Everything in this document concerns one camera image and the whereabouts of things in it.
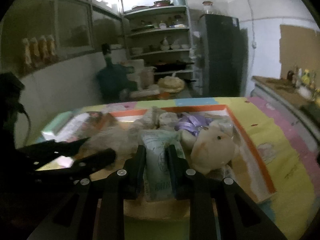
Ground blue water jug with pump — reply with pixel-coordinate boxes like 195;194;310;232
95;43;138;100

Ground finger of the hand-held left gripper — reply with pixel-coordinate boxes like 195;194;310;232
71;148;117;178
17;137;91;157

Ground purple ribbon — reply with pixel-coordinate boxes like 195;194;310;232
174;114;213;137

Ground row of white bowls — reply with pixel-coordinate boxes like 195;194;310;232
130;39;191;55

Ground dark refrigerator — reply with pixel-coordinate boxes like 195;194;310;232
199;14;249;98

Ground floral tissue pack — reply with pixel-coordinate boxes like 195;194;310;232
56;111;105;143

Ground cardboard sheets on wall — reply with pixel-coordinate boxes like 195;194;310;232
279;24;320;79

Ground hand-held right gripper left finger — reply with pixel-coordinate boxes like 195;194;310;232
27;144;147;240

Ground shallow cardboard box orange rim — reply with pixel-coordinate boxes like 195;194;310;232
105;104;278;218

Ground glass-door wall cabinet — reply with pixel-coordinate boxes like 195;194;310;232
0;0;125;73

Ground row of condiment bottles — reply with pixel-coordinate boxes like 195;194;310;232
287;66;317;87

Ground black cable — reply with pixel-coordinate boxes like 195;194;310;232
17;102;33;140

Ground translucent plastic container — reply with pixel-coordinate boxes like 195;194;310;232
140;67;155;88

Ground metal shelf rack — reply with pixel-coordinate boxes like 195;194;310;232
122;5;198;97

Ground mint green tissue box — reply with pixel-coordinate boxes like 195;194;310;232
41;111;75;140

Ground glass jar with red lid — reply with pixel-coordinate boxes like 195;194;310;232
202;1;215;15

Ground colourful cartoon mat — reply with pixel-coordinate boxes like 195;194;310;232
42;97;320;240

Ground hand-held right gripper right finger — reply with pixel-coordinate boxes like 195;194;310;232
167;144;288;240

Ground kitchen counter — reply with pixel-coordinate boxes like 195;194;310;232
251;76;320;120

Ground black frying pan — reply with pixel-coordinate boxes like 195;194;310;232
154;60;194;72

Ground light blue printed packet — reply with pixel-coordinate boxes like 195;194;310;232
138;129;187;203

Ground cream plush bear toy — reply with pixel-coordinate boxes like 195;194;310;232
190;121;240;175

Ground white bowl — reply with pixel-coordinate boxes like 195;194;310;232
299;85;313;98

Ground basket of flatbreads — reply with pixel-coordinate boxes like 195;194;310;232
158;76;186;93

